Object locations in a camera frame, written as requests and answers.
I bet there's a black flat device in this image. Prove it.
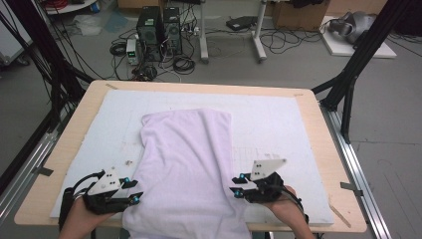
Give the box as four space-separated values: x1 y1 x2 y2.
226 15 259 32

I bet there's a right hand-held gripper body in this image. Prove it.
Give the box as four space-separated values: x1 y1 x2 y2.
243 157 288 204

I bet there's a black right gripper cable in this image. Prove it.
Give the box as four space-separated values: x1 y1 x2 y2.
282 185 311 225

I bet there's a dark plug tangle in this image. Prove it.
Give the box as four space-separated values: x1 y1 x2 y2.
130 64 159 83

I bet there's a white round table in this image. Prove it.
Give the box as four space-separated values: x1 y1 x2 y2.
44 0 99 16

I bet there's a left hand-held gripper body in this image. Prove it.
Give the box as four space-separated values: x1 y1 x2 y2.
81 166 137 215

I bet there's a black computer tower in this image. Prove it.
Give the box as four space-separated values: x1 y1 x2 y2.
136 6 163 63
162 7 184 56

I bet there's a white power supply unit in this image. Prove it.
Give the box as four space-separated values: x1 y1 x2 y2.
125 38 142 67

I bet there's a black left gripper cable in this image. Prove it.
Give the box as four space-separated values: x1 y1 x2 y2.
58 169 106 232

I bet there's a person's left hand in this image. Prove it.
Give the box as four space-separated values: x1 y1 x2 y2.
66 197 117 231

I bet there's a grey metal bracket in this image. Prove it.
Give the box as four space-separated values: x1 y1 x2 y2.
33 165 55 177
339 181 364 197

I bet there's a white grid mat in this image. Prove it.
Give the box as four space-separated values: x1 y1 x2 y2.
49 89 335 226

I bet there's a white floor board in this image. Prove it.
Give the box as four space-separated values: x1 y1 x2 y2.
319 15 398 60

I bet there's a brown cardboard box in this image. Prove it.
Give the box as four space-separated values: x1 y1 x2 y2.
273 0 331 32

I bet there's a black frame post with cables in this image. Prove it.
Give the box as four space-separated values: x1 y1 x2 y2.
0 0 96 133

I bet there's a black cable coil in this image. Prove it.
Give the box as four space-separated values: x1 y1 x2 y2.
108 41 128 58
172 56 197 76

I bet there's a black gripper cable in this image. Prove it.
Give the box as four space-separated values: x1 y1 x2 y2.
58 169 106 232
282 185 311 225

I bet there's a white case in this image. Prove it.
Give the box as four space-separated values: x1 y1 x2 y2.
0 16 35 66

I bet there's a lavender printed towel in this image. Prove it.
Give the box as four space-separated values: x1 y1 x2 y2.
121 109 253 239

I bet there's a black floor cable tangle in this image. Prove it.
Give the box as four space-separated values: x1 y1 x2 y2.
260 28 323 55

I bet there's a white stand leg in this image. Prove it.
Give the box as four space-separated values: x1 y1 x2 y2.
251 0 269 64
198 0 210 65

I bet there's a clear plastic bag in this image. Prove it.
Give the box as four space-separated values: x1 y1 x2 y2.
73 13 104 37

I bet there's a person's right hand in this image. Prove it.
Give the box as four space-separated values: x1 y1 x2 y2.
263 184 302 227

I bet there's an aluminium rail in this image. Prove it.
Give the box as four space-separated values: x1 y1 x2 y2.
0 109 73 227
319 103 394 239

